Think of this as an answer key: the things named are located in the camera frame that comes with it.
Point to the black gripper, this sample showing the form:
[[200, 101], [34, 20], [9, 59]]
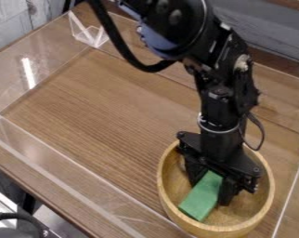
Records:
[[218, 153]]

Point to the green rectangular block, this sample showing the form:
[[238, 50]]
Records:
[[202, 197]]

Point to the clear acrylic corner bracket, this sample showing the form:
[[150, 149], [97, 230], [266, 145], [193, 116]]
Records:
[[93, 36]]

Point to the clear acrylic barrier wall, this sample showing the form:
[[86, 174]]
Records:
[[85, 124]]

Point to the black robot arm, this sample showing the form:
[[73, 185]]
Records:
[[182, 32]]

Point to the brown wooden bowl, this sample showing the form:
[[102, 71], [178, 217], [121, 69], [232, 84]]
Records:
[[230, 221]]

